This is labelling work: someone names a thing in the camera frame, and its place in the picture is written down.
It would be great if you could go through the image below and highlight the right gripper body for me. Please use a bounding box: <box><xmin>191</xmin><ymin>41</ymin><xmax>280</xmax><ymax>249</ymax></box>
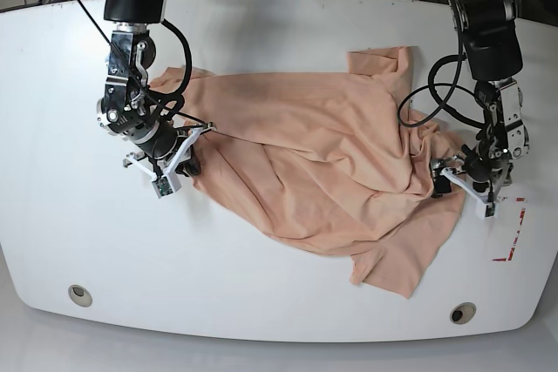
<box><xmin>123</xmin><ymin>121</ymin><xmax>216</xmax><ymax>184</ymax></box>

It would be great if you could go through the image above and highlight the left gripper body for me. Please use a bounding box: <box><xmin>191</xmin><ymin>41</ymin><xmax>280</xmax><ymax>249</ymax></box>
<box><xmin>430</xmin><ymin>145</ymin><xmax>514</xmax><ymax>202</ymax></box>

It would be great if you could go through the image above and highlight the peach T-shirt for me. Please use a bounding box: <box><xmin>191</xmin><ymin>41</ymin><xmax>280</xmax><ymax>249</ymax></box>
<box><xmin>150</xmin><ymin>44</ymin><xmax>467</xmax><ymax>301</ymax></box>

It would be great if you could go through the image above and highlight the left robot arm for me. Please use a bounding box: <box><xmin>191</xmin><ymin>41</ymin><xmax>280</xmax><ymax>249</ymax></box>
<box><xmin>425</xmin><ymin>0</ymin><xmax>530</xmax><ymax>218</ymax></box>

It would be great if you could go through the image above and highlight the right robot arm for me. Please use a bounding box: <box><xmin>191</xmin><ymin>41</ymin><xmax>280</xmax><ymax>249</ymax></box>
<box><xmin>98</xmin><ymin>0</ymin><xmax>214</xmax><ymax>195</ymax></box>

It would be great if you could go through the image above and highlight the red tape marking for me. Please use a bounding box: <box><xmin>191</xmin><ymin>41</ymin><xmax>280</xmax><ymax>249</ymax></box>
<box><xmin>486</xmin><ymin>197</ymin><xmax>527</xmax><ymax>262</ymax></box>

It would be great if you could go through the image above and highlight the right table grommet hole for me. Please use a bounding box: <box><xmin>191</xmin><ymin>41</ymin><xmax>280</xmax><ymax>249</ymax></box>
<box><xmin>450</xmin><ymin>302</ymin><xmax>476</xmax><ymax>325</ymax></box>

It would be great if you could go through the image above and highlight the table grommet hole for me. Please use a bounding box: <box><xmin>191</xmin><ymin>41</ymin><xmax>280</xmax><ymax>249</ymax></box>
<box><xmin>450</xmin><ymin>302</ymin><xmax>476</xmax><ymax>325</ymax></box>
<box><xmin>68</xmin><ymin>285</ymin><xmax>92</xmax><ymax>308</ymax></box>

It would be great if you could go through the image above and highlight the left table grommet hole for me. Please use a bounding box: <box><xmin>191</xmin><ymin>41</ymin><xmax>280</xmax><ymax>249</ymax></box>
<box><xmin>68</xmin><ymin>285</ymin><xmax>92</xmax><ymax>308</ymax></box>

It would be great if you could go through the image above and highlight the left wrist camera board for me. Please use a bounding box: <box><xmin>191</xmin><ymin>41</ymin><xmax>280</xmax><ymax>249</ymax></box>
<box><xmin>475</xmin><ymin>199</ymin><xmax>500</xmax><ymax>220</ymax></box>

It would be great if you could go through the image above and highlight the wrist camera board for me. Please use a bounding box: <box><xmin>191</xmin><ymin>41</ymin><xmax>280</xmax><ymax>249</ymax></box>
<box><xmin>475</xmin><ymin>199</ymin><xmax>500</xmax><ymax>220</ymax></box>
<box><xmin>152</xmin><ymin>173</ymin><xmax>181</xmax><ymax>199</ymax></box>

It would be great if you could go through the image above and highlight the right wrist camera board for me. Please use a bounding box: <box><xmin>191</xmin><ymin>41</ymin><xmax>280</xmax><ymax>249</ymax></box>
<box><xmin>152</xmin><ymin>173</ymin><xmax>181</xmax><ymax>199</ymax></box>

